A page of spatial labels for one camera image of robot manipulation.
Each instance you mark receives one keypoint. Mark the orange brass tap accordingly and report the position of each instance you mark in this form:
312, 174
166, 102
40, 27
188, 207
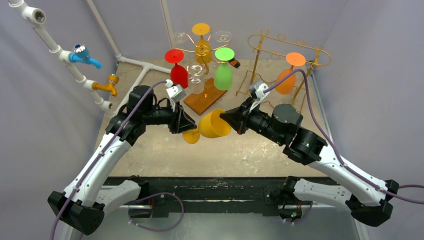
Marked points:
110, 87

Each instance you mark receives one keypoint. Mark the yellow plastic goblet back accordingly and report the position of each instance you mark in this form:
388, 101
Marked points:
210, 126

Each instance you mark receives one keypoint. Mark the yellow plastic goblet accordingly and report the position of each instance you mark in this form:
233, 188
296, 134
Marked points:
210, 126
203, 50

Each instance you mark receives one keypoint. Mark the black orange hex key set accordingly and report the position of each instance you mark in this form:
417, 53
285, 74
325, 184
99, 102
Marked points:
235, 63

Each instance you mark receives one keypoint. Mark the ribbed clear wine glass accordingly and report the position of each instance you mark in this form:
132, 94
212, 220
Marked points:
223, 36

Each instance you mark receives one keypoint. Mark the green plastic cup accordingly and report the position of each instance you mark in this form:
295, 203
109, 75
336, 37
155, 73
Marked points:
223, 77

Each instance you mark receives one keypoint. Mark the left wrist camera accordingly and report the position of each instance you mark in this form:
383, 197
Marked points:
175, 92

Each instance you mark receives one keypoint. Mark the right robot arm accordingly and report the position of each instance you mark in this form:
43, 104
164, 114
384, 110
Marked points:
365, 197

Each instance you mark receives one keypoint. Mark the blue tap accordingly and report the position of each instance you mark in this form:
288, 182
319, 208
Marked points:
81, 54

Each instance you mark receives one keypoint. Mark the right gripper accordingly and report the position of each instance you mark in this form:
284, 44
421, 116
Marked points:
247, 115

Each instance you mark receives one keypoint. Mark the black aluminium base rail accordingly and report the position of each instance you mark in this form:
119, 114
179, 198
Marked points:
269, 196

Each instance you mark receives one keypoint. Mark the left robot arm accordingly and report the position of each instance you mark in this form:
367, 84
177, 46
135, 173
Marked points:
81, 207

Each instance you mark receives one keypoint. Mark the gold wire wine glass rack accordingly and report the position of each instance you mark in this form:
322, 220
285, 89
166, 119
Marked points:
203, 92

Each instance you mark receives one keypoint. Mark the red plastic goblet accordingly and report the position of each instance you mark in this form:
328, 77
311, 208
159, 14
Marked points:
178, 73

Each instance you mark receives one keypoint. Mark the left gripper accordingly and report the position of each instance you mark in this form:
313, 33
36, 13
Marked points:
181, 121

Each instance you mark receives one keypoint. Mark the yellow plastic goblet front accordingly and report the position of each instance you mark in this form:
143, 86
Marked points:
203, 50

